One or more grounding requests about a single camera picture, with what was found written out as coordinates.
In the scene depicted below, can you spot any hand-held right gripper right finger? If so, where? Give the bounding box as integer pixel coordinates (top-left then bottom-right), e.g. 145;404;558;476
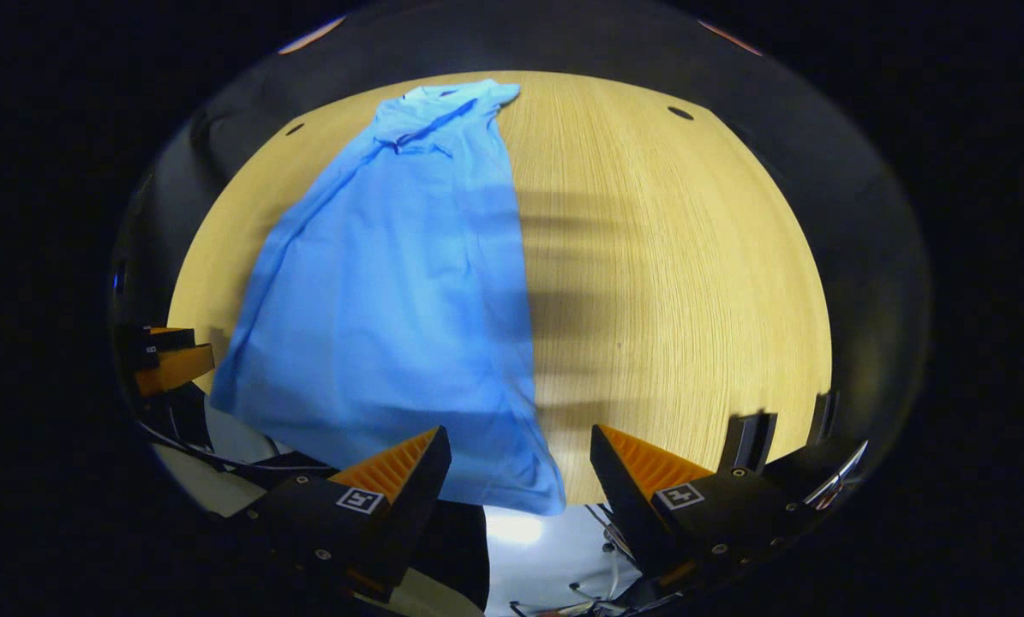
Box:
590;423;829;592

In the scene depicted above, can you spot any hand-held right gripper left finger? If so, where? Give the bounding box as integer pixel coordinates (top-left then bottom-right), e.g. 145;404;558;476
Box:
233;426;452;601

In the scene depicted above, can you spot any light blue T-shirt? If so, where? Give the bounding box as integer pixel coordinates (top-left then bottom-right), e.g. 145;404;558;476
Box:
210;79;567;517

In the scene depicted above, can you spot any person's dark clothing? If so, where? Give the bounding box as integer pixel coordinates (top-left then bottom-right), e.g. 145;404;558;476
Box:
409;500;491;611

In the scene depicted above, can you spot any black backdrop cloth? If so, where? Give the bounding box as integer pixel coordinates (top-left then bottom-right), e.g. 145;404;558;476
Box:
109;0;932;446

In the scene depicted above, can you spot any black cable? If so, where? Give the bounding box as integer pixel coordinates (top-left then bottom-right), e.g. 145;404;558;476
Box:
139;420;341;482

